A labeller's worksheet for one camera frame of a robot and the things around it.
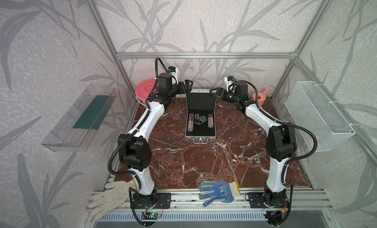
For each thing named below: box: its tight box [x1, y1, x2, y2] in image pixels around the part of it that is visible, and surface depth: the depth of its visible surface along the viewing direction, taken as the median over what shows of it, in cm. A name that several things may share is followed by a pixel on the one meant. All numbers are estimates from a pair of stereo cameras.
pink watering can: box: [251, 87, 270, 107], surface depth 110 cm
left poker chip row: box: [187, 113, 195, 133], surface depth 103 cm
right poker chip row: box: [207, 113, 214, 129], surface depth 104 cm
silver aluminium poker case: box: [185, 88, 216, 145], surface depth 103 cm
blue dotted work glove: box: [198, 180, 242, 207], surface depth 78 cm
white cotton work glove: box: [86, 179, 138, 221], surface depth 75 cm
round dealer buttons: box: [199, 115, 208, 123], surface depth 107 cm
